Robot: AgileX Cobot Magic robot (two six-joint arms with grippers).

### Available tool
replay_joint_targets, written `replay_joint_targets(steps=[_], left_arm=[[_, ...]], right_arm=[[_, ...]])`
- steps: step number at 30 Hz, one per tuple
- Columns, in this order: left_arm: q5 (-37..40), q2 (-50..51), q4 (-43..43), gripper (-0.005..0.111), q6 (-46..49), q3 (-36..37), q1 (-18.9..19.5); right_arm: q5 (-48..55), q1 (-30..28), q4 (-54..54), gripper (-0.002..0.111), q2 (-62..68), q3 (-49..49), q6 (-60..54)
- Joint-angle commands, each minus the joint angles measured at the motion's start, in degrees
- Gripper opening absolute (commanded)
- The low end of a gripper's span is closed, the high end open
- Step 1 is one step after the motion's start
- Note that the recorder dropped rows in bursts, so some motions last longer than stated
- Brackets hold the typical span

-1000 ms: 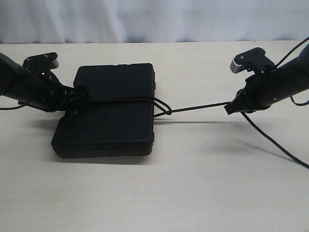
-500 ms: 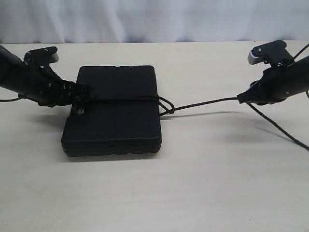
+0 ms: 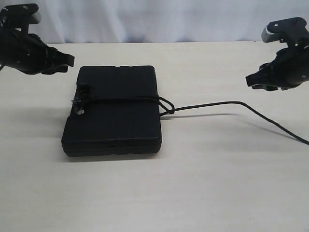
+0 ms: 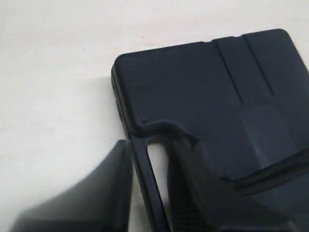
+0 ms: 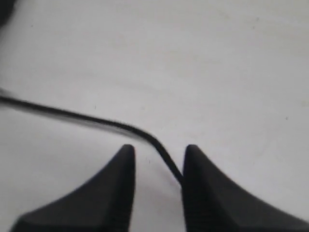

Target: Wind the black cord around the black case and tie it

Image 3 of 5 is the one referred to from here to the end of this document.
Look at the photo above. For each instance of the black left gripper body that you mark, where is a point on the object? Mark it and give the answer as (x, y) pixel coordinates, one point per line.
(26, 53)

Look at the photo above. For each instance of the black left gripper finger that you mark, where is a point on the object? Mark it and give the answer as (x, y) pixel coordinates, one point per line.
(52, 69)
(56, 58)

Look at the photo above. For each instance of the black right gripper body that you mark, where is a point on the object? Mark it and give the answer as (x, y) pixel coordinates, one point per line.
(290, 71)

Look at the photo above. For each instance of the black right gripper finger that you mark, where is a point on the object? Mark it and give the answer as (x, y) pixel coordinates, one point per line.
(263, 87)
(262, 78)

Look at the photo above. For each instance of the black plastic carrying case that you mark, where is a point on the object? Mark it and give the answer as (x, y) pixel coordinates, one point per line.
(115, 111)

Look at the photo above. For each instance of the white backdrop curtain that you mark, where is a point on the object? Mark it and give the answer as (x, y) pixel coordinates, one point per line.
(160, 21)

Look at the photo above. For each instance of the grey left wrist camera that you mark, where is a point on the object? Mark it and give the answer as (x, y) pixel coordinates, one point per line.
(20, 16)

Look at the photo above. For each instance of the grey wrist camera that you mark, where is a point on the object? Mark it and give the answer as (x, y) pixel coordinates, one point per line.
(20, 16)
(291, 31)

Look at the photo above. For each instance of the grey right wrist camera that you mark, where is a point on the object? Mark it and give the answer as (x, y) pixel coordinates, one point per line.
(291, 31)

